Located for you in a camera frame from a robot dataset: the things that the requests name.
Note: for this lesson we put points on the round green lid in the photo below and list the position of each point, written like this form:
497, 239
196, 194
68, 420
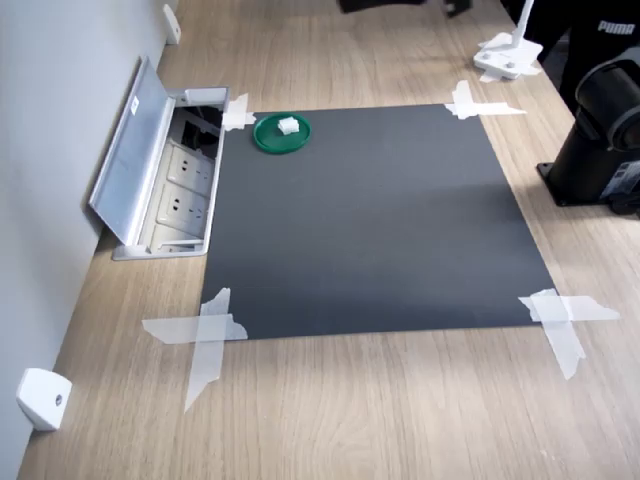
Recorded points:
272, 142

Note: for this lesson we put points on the small white partition bracket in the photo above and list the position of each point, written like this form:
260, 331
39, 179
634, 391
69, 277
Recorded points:
172, 22
40, 400

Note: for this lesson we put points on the grey partition panel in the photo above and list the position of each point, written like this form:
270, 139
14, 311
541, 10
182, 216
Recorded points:
45, 150

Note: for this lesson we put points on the person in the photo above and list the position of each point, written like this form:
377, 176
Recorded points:
610, 15

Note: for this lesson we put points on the small white plastic terminal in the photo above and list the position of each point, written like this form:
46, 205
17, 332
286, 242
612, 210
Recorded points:
288, 126

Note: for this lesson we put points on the small white label sticker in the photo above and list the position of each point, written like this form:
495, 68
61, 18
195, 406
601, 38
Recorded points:
134, 106

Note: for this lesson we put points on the white camera stand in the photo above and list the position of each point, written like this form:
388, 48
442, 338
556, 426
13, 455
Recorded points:
507, 57

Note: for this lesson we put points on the white power socket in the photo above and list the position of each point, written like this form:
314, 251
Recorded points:
190, 167
182, 205

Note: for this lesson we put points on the white tape cross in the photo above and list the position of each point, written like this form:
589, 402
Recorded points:
235, 115
465, 105
207, 330
560, 310

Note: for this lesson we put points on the dark grey mat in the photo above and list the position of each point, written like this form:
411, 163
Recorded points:
360, 225

